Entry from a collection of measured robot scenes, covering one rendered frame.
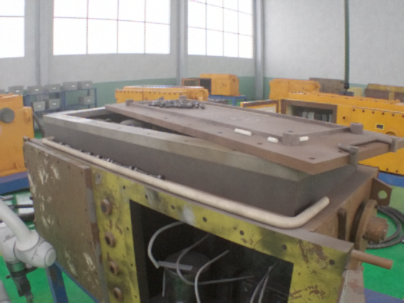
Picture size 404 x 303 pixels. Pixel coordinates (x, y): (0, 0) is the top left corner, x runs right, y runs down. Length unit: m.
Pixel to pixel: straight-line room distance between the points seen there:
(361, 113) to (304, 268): 2.78
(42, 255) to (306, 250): 0.94
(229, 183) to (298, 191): 0.17
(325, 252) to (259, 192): 0.22
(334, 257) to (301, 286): 0.10
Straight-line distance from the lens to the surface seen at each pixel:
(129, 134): 1.03
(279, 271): 1.08
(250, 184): 0.75
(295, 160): 0.66
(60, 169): 1.30
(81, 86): 10.22
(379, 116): 3.31
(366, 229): 1.00
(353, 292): 0.52
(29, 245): 1.29
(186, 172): 0.87
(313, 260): 0.64
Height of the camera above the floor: 1.52
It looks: 14 degrees down
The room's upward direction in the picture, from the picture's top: straight up
